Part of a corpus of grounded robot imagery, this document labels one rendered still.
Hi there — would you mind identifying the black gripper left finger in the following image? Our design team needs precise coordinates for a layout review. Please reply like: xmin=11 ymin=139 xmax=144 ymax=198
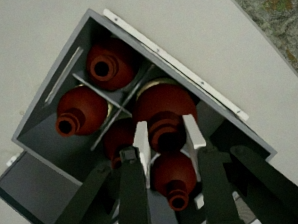
xmin=54 ymin=121 xmax=151 ymax=224

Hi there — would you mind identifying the dark red bottle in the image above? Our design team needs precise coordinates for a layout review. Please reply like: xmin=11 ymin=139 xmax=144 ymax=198
xmin=104 ymin=111 xmax=135 ymax=169
xmin=152 ymin=151 xmax=197 ymax=211
xmin=55 ymin=83 xmax=114 ymax=137
xmin=86 ymin=38 xmax=142 ymax=90

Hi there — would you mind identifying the dark brown bottle with cream label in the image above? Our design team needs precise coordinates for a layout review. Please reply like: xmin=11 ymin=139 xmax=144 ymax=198
xmin=132 ymin=77 xmax=198 ymax=156

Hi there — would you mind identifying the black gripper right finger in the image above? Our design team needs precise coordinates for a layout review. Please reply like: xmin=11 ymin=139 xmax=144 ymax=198
xmin=183 ymin=115 xmax=298 ymax=224

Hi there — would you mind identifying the dark grey crate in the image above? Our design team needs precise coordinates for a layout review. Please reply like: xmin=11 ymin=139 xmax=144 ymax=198
xmin=11 ymin=8 xmax=278 ymax=224

